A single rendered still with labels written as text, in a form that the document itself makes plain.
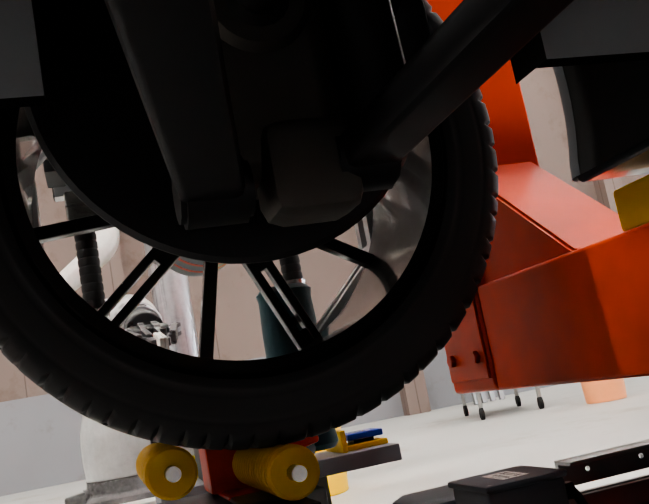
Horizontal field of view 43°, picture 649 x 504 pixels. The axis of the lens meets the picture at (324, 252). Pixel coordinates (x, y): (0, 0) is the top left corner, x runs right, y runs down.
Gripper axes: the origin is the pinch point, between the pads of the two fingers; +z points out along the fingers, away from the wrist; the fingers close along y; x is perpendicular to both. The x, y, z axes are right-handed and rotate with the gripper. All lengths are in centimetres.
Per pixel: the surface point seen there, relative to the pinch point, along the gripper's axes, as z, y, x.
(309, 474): 66, 3, 4
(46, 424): -904, 4, 245
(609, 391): -421, 453, 180
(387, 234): 46, 24, -19
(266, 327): 24.3, 12.4, -4.4
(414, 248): 60, 20, -18
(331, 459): 14.5, 25.0, 22.4
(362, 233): 30.9, 27.2, -17.9
